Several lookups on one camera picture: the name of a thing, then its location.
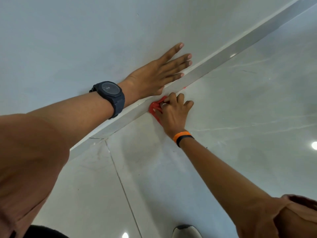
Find black trousers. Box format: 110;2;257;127
9;225;70;238

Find grey skirting board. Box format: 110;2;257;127
69;0;317;161

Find person's left hand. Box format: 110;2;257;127
118;42;193;107

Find red cleaning cloth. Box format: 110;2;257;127
148;96;169;126

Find dark blue wrist watch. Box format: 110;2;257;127
89;81;125;120

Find person's right hand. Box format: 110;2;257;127
154;93;194;139

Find person's left forearm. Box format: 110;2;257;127
26;92;117;148

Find person's right forearm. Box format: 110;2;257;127
179;137;286;238

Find black wristband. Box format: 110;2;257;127
176;135;195;148

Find orange wristband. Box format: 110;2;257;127
173;131;192;143

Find white and black shoe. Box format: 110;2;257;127
172;224;203;238

